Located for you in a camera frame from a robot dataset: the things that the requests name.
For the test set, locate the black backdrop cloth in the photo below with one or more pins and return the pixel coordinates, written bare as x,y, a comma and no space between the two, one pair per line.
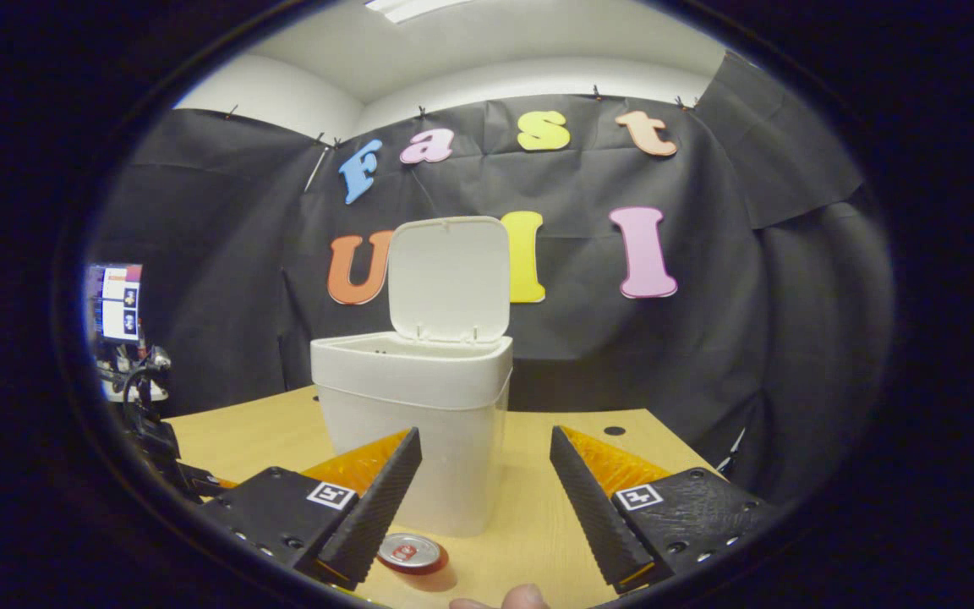
749,338

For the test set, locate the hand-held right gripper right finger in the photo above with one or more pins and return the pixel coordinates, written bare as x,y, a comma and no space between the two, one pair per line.
593,516

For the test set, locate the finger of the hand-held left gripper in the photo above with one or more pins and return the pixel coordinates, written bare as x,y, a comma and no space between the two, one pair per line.
204,484

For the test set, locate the red pop can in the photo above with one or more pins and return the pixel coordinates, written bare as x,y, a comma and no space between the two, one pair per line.
409,553

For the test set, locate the computer monitor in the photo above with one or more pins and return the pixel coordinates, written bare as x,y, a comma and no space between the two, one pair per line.
119,300

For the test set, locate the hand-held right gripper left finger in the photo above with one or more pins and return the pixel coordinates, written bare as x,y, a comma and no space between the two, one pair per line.
373,516

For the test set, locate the white desktop garbage bin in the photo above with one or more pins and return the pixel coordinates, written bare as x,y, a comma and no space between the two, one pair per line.
419,397

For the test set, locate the thin white rod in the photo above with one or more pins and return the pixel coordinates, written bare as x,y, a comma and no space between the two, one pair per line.
316,169

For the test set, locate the white side desk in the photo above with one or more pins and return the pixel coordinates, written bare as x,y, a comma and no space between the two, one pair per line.
136,391

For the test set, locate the wooden desktop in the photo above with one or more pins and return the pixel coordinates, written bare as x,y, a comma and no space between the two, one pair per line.
538,507

